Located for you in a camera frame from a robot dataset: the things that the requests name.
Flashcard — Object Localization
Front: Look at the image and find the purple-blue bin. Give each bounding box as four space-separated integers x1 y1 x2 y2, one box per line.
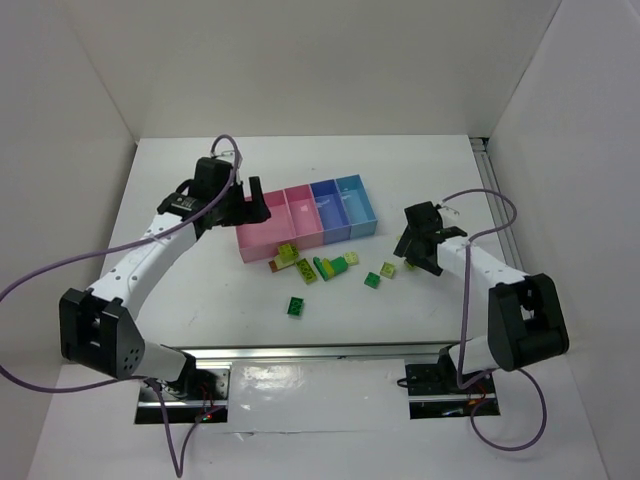
310 179 351 244

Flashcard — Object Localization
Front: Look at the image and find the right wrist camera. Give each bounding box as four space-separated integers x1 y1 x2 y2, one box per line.
435 226 468 243

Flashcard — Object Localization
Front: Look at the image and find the aluminium rail front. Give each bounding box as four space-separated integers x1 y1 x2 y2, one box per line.
178 342 451 363

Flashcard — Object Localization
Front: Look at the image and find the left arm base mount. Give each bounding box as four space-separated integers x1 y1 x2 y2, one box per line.
134 363 231 425

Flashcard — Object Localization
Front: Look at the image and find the dark green lego brick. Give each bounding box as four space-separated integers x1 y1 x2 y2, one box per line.
286 297 304 318
364 272 381 289

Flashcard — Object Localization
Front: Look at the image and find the aluminium rail right side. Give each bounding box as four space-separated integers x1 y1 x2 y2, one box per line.
469 137 523 270

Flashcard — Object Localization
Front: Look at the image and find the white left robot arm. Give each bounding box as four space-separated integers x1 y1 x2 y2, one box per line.
59 157 271 397

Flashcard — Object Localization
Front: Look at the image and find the large pink bin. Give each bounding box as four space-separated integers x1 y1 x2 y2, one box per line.
236 190 296 263

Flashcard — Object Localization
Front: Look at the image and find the lime lego brick long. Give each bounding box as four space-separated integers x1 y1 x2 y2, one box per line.
295 259 317 285

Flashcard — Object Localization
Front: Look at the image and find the light blue bin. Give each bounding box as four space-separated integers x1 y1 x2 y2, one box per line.
336 175 378 239

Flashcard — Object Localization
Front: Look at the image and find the yellow-green brown lego stack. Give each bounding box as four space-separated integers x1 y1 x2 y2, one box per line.
268 243 299 273

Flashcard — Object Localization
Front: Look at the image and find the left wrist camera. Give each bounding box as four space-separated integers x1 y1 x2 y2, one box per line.
157 192 201 220

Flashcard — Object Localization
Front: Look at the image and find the dark green lego brick front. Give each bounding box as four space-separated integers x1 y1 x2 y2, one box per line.
286 297 304 318

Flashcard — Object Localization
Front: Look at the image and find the lime lego brick small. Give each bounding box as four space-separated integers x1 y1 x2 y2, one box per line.
380 262 396 279

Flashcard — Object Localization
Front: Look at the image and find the aluminium rail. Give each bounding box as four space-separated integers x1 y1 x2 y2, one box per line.
469 137 523 270
178 342 451 363

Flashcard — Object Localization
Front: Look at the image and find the green yellow lego assembly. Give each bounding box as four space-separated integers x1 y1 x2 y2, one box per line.
312 251 359 281

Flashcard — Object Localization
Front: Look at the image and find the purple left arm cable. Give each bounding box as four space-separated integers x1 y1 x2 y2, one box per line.
0 133 244 479

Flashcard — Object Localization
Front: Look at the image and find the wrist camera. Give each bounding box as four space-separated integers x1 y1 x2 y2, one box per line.
435 226 468 243
157 192 201 220

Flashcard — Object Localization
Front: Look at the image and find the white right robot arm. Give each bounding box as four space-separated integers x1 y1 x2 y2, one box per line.
394 202 570 390

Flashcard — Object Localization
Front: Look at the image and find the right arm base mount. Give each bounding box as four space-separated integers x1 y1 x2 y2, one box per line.
396 361 500 420

